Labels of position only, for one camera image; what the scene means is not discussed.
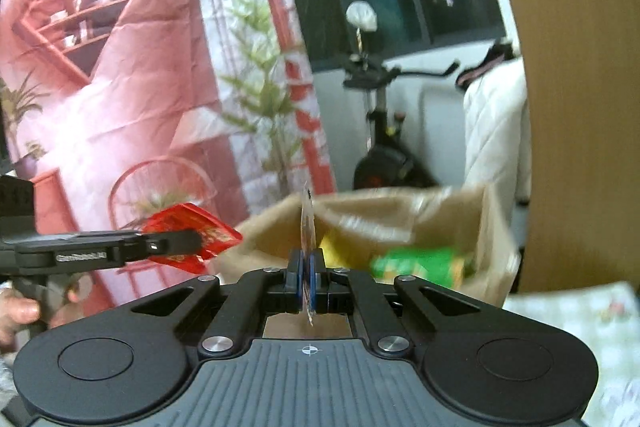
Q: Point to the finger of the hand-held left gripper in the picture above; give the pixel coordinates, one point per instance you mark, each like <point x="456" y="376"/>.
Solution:
<point x="170" y="243"/>

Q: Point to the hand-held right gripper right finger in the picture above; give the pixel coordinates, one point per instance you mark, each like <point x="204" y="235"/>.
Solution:
<point x="315" y="279"/>

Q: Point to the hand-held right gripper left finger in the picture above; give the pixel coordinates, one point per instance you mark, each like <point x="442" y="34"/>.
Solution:
<point x="297" y="279"/>

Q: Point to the yellow snack packet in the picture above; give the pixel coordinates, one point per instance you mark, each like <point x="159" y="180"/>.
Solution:
<point x="332" y="249"/>

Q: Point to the red snack packet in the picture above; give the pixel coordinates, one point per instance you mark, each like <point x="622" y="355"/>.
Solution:
<point x="215" y="232"/>

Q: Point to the brown cardboard box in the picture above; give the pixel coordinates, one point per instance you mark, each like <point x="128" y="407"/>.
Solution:
<point x="280" y="227"/>

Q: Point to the gold foil snack pouch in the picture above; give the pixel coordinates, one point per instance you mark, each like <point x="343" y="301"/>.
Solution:
<point x="307" y="222"/>

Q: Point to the green snack packet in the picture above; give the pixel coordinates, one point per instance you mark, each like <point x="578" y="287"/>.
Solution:
<point x="420" y="264"/>

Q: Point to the person's left hand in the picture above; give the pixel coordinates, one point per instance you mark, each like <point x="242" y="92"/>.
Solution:
<point x="17" y="314"/>

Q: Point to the black exercise bike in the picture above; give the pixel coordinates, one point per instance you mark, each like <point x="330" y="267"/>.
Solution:
<point x="385" y="157"/>

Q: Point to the white quilted cloth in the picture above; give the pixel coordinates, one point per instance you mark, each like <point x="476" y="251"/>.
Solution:
<point x="492" y="132"/>

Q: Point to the brown wooden board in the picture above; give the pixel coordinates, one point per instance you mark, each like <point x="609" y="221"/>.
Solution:
<point x="575" y="107"/>

